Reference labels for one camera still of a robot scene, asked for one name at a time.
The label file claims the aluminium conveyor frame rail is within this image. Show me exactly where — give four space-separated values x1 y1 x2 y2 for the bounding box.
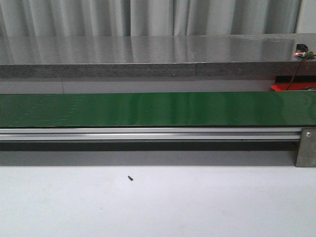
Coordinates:
0 127 302 141

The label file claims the red plastic tray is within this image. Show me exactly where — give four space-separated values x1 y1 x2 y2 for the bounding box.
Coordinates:
271 82 316 91

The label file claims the grey granite counter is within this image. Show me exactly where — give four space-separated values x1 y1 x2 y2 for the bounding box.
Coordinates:
0 33 316 78

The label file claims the white pleated curtain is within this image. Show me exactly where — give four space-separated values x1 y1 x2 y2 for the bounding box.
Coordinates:
0 0 316 37

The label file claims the small green circuit board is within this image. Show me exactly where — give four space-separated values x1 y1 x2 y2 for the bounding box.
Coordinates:
294 43 316 58

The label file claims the green conveyor belt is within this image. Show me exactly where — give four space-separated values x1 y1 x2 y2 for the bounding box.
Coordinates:
0 91 316 128

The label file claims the steel conveyor bracket right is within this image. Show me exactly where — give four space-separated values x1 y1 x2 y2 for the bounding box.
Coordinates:
296 127 316 167

